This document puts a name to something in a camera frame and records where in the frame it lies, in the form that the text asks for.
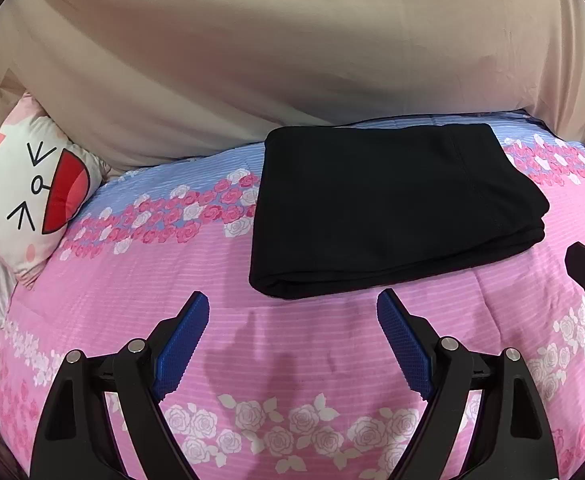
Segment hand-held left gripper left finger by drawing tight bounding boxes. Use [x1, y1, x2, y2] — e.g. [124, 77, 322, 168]
[30, 291, 210, 480]

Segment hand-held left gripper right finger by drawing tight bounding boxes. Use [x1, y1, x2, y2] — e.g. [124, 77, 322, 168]
[377, 288, 560, 480]

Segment black pants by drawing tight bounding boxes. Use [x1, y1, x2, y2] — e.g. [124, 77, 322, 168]
[249, 123, 551, 302]

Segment pink and blue floral bedspread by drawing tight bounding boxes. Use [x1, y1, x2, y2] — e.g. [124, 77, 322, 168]
[0, 112, 585, 480]

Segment cat face print pillow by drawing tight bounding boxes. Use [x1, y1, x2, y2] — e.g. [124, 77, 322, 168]
[0, 91, 111, 291]

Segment beige cloth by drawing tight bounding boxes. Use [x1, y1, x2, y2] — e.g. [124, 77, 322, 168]
[0, 0, 585, 177]

